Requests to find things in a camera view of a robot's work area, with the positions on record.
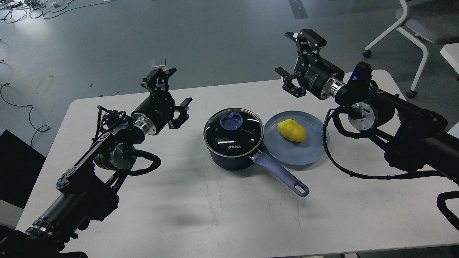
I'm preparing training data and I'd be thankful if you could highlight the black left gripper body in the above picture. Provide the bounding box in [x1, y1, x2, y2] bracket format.
[131, 90, 175, 135]

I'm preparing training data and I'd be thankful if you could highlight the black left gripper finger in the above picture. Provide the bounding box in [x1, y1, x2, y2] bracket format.
[169, 97, 193, 129]
[141, 68, 177, 94]

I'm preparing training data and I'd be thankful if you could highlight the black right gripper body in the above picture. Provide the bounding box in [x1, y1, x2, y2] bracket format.
[303, 57, 345, 100]

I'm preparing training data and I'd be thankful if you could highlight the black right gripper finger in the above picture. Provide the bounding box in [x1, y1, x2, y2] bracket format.
[285, 29, 327, 72]
[274, 67, 307, 98]

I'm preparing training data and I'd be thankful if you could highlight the yellow potato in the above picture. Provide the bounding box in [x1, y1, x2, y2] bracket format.
[277, 119, 308, 143]

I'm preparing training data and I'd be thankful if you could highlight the glass pot lid purple knob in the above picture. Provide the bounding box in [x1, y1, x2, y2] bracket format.
[203, 108, 265, 159]

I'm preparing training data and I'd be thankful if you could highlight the dark blue saucepan purple handle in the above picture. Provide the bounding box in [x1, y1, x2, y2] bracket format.
[203, 108, 310, 197]

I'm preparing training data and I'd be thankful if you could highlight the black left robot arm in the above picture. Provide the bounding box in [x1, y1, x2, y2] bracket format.
[1, 68, 192, 258]

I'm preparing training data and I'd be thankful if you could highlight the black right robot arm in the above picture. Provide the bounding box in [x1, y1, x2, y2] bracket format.
[275, 28, 459, 183]

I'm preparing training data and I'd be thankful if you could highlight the blue grey plate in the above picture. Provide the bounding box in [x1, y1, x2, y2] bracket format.
[264, 111, 325, 166]

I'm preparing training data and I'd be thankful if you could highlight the white grey office chair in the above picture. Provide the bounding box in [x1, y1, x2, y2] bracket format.
[363, 0, 459, 99]

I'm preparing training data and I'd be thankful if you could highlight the white table corner right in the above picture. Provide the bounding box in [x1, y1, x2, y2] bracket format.
[440, 43, 459, 74]

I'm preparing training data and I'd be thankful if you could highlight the black box at left edge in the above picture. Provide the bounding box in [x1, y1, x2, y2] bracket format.
[0, 129, 46, 209]

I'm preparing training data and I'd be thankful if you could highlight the black floor cable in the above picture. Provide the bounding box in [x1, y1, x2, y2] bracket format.
[0, 82, 51, 147]

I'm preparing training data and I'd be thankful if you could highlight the floor cable bundle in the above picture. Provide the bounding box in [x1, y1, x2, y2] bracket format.
[0, 0, 115, 24]

